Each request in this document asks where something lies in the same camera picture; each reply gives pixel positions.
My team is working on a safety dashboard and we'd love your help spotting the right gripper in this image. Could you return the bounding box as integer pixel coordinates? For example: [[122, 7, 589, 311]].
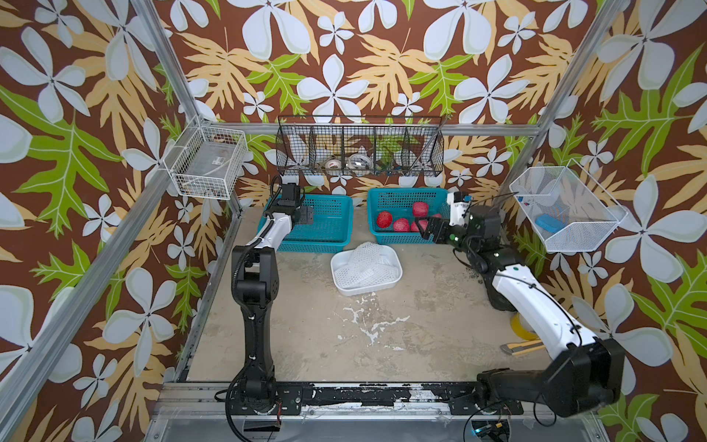
[[417, 213, 482, 257]]

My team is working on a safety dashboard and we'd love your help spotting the red apple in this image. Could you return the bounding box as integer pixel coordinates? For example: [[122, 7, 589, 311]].
[[393, 218, 410, 233], [376, 211, 394, 229]]

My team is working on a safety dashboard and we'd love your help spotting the white foam net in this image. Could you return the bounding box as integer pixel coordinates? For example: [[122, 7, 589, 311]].
[[349, 242, 399, 279], [334, 264, 399, 290]]

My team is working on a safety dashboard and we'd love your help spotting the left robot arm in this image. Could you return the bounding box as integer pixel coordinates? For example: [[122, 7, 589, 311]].
[[225, 204, 313, 414]]

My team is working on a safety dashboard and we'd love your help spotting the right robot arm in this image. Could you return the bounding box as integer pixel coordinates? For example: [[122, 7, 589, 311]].
[[415, 202, 625, 417]]

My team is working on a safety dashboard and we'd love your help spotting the left teal plastic basket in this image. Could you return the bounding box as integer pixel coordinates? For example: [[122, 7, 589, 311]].
[[278, 194, 354, 253]]

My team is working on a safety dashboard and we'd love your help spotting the teal plastic basket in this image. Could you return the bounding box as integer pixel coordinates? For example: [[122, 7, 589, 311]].
[[367, 188, 450, 245], [278, 194, 354, 253]]

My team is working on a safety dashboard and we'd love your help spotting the right teal plastic basket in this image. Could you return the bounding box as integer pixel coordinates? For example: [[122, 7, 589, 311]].
[[367, 188, 450, 245]]

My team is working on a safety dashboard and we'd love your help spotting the black case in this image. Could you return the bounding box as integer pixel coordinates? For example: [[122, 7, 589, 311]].
[[483, 247, 525, 312]]

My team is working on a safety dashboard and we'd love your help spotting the white plastic tub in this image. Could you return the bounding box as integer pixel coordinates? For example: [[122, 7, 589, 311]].
[[331, 242, 403, 297]]

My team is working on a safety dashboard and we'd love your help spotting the blue object in basket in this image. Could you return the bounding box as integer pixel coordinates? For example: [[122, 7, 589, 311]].
[[536, 214, 566, 235]]

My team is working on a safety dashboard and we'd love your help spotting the yellow utility knife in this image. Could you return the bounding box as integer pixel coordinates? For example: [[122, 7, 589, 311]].
[[500, 340, 545, 357]]

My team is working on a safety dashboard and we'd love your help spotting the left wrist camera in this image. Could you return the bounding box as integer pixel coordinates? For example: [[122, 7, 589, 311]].
[[276, 183, 306, 215]]

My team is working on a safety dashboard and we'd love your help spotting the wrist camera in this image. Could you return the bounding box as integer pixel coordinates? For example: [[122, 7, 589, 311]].
[[447, 191, 472, 227], [276, 183, 306, 215]]

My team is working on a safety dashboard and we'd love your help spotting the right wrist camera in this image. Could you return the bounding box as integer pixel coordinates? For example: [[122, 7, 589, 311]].
[[447, 191, 472, 227]]

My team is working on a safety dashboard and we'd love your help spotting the tape roll in wire basket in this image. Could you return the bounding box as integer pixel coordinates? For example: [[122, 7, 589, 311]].
[[322, 158, 342, 173]]

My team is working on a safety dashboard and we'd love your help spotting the silver object in wire basket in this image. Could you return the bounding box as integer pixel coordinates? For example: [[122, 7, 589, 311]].
[[346, 153, 374, 171]]

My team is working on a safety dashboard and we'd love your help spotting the black wire wall basket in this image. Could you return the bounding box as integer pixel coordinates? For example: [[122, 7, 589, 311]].
[[274, 115, 446, 177]]

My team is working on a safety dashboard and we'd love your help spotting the white wire basket left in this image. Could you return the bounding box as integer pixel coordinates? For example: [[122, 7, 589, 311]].
[[164, 117, 249, 201]]

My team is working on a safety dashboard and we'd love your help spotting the white wire basket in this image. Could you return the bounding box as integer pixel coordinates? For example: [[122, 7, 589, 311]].
[[509, 160, 628, 253], [164, 117, 249, 201]]

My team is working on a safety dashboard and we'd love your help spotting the white wire basket right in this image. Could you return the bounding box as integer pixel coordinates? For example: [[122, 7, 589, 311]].
[[509, 160, 628, 253]]

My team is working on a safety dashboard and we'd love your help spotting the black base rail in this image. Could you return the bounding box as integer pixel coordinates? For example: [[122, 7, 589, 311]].
[[215, 381, 524, 416]]

